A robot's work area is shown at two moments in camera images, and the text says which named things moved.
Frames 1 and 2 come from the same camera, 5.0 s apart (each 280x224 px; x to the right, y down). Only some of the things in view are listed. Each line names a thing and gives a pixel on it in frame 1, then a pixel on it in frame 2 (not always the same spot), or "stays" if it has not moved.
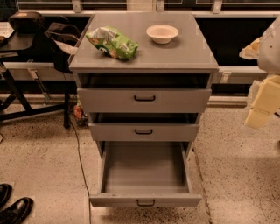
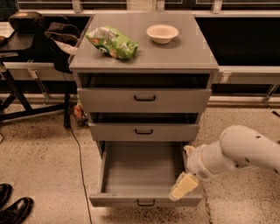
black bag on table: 26,23 stays
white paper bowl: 162,33 stays
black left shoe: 5,192 stays
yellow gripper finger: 251,51 to 189,150
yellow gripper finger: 257,118 to 185,184
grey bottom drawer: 145,174 stays
